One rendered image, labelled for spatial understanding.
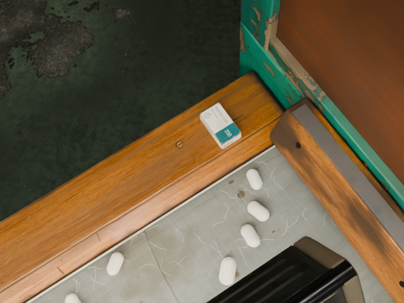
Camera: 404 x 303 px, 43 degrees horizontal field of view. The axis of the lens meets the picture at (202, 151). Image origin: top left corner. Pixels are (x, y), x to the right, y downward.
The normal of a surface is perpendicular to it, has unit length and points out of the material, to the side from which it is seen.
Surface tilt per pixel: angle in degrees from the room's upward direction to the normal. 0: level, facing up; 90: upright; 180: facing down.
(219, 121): 0
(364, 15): 90
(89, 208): 0
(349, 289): 58
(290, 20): 90
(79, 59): 0
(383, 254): 66
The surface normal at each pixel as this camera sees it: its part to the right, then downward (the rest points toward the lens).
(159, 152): -0.06, -0.36
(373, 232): -0.79, 0.32
